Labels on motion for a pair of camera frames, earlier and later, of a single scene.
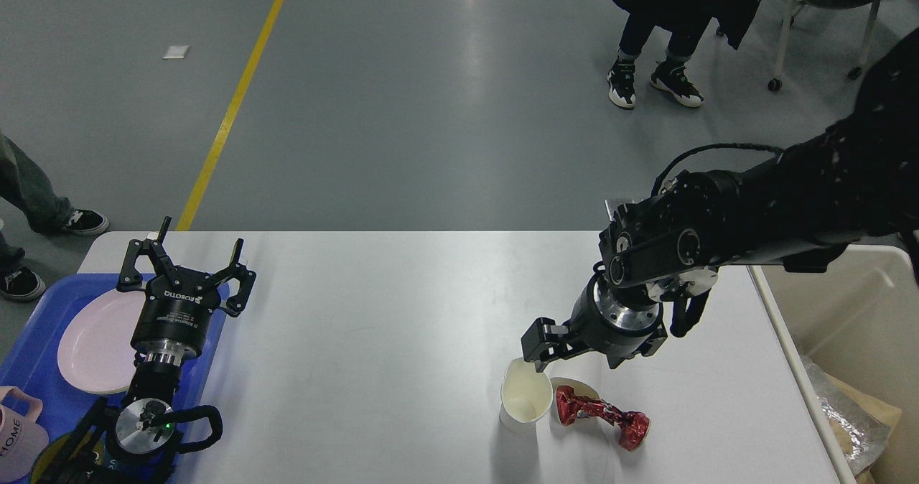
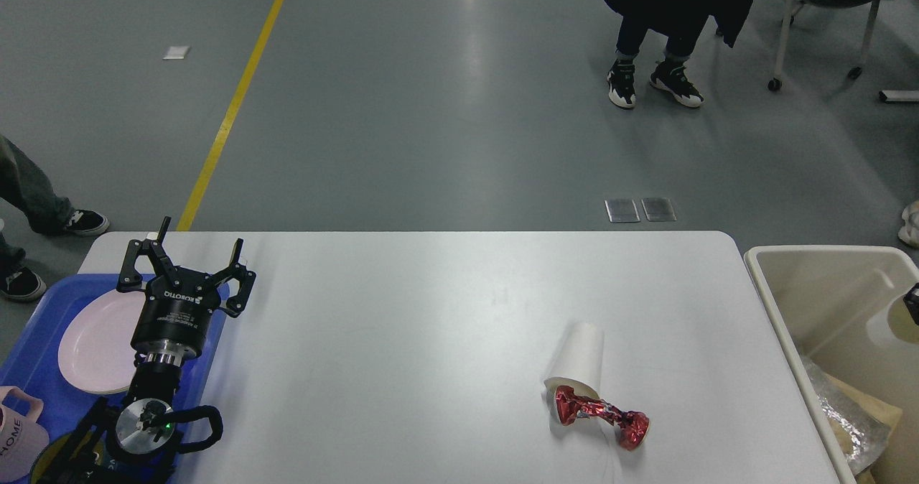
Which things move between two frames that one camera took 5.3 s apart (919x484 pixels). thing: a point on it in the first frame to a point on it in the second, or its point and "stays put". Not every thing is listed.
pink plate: x=94 y=351 stays put
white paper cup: x=526 y=396 to x=894 y=326
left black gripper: x=173 y=319 stays put
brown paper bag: x=888 y=413 stays put
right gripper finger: x=545 y=341 to x=911 y=300
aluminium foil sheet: x=861 y=433 stays put
